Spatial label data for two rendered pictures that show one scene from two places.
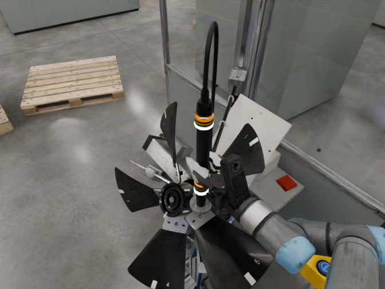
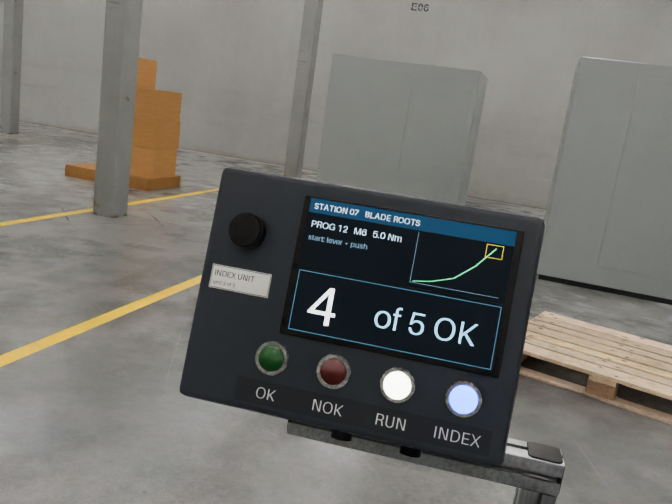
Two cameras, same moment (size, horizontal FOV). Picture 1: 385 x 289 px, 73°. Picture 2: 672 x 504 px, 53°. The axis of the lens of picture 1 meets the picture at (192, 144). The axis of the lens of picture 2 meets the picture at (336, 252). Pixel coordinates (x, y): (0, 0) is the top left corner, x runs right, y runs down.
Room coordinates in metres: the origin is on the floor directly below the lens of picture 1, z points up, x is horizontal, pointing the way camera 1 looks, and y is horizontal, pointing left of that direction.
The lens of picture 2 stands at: (-0.64, -0.10, 1.31)
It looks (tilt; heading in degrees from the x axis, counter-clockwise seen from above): 12 degrees down; 49
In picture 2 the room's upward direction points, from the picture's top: 8 degrees clockwise
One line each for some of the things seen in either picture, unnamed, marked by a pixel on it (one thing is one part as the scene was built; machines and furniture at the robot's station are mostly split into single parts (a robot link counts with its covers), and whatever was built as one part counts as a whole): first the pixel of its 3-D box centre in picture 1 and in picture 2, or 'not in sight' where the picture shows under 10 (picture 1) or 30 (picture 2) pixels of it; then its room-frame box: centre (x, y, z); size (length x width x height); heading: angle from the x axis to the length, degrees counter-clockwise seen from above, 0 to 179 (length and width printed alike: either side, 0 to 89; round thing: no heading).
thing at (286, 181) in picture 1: (286, 182); not in sight; (0.84, -0.50, 0.87); 0.08 x 0.08 x 0.02; 27
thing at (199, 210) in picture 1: (201, 193); not in sight; (0.47, -0.03, 1.31); 0.09 x 0.07 x 0.10; 163
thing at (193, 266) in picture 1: (196, 254); not in sight; (0.63, -0.03, 0.46); 0.09 x 0.05 x 0.91; 38
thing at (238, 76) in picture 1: (237, 81); not in sight; (1.06, -0.21, 1.35); 0.10 x 0.07 x 0.09; 163
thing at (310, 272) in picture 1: (326, 265); not in sight; (0.36, -0.48, 1.02); 0.16 x 0.10 x 0.11; 128
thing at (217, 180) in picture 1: (231, 194); not in sight; (0.37, -0.10, 1.44); 0.12 x 0.08 x 0.09; 38
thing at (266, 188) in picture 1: (262, 178); not in sight; (0.89, -0.39, 0.85); 0.36 x 0.24 x 0.03; 38
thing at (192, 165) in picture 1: (195, 173); not in sight; (0.44, -0.01, 1.45); 0.09 x 0.03 x 0.06; 49
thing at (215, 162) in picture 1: (212, 163); not in sight; (0.47, -0.05, 1.45); 0.09 x 0.03 x 0.06; 28
